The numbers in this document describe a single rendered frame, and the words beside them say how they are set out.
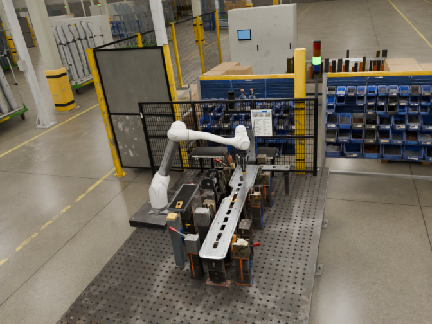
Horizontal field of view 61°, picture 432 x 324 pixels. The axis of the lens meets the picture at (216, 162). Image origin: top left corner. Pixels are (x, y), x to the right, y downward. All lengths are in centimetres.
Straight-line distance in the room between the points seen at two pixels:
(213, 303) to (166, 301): 33
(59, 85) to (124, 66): 511
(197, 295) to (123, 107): 352
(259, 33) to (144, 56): 485
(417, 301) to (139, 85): 407
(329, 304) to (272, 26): 713
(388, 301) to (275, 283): 129
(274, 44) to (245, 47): 75
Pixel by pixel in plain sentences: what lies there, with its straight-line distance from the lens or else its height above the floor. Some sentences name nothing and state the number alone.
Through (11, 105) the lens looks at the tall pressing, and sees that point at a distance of 1059.
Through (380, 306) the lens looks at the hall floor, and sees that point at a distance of 367.
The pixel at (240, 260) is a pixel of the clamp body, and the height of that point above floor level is 92.
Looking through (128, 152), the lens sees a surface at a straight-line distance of 586.
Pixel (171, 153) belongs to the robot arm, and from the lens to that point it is 345.
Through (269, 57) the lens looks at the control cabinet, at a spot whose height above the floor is 85.
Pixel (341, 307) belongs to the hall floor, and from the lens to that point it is 359.
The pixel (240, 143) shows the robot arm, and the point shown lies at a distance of 308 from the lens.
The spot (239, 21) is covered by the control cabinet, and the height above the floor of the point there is 174.
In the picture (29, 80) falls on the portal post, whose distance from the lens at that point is 945.
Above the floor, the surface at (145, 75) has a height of 161.
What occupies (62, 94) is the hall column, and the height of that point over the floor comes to 49.
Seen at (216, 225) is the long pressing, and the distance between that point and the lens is 280.
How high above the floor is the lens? 263
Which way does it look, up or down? 26 degrees down
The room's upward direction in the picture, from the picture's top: 7 degrees counter-clockwise
